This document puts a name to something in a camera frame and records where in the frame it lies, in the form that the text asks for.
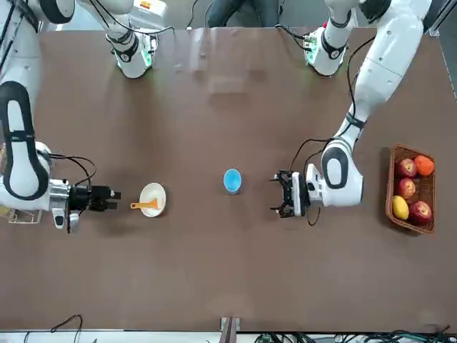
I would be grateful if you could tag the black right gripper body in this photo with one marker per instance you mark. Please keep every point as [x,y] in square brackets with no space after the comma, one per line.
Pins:
[80,198]

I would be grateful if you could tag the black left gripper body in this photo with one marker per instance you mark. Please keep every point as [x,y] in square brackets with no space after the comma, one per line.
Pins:
[299,194]

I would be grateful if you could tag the blue plastic cup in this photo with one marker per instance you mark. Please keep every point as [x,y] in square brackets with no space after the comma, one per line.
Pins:
[232,180]

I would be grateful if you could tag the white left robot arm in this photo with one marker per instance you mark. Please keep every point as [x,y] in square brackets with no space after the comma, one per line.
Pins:
[385,53]

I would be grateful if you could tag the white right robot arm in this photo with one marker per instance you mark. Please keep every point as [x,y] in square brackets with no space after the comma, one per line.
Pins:
[18,143]

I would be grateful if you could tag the cream bowl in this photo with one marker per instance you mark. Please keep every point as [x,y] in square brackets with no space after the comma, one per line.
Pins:
[155,194]

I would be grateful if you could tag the yellow lemon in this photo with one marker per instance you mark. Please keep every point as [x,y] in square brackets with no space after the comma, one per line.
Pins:
[400,208]

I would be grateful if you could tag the red apple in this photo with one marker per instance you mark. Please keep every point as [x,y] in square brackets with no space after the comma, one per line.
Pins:
[420,212]
[406,168]
[406,187]

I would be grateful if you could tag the orange fruit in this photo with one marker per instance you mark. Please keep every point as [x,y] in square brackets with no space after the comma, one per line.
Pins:
[424,165]

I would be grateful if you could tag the brown wicker basket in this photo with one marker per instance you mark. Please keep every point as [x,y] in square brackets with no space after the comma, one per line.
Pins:
[428,193]

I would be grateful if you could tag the person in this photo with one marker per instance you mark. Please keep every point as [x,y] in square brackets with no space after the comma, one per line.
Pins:
[250,10]

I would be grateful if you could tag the white box orange label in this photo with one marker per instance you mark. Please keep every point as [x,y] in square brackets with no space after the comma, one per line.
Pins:
[150,5]

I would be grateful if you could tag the aluminium frame post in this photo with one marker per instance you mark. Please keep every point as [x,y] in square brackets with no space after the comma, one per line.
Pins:
[230,330]

